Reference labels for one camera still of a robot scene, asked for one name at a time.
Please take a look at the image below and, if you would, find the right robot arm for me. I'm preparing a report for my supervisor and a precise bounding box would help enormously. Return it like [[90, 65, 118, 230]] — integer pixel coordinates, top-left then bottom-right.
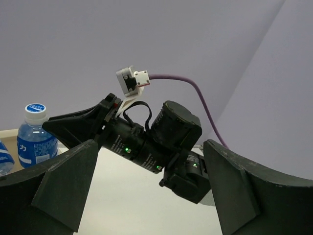
[[43, 94, 215, 206]]

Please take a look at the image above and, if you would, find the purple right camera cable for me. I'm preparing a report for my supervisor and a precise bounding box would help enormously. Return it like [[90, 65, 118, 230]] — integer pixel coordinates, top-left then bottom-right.
[[149, 73, 229, 149]]

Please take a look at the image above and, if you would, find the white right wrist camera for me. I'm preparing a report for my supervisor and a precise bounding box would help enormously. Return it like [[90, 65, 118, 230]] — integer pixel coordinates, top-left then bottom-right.
[[115, 66, 150, 117]]

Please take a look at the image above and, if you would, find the blue label bottle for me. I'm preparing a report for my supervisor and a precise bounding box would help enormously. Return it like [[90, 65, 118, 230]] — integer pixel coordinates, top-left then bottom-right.
[[17, 103, 58, 168], [0, 142, 15, 176]]

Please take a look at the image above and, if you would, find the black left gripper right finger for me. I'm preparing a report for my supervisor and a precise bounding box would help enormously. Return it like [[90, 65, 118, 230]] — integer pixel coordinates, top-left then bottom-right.
[[203, 140, 313, 235]]

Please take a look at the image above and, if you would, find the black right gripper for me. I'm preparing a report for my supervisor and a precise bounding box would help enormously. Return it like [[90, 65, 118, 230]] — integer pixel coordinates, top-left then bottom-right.
[[43, 93, 122, 149]]

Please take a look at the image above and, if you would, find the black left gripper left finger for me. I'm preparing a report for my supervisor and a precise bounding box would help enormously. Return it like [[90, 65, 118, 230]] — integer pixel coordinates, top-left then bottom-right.
[[0, 140, 98, 235]]

